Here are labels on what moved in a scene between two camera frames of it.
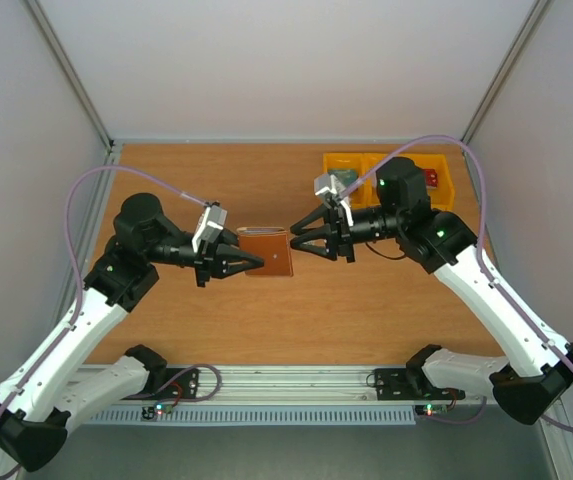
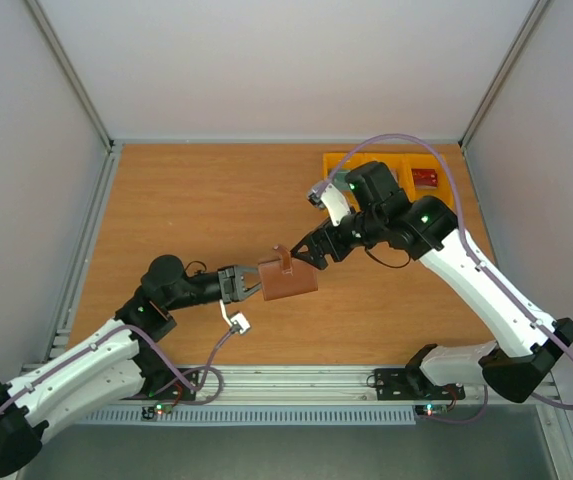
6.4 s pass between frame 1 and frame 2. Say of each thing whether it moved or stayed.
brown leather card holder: moved
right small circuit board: stayed
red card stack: stayed
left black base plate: stayed
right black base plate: stayed
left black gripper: moved
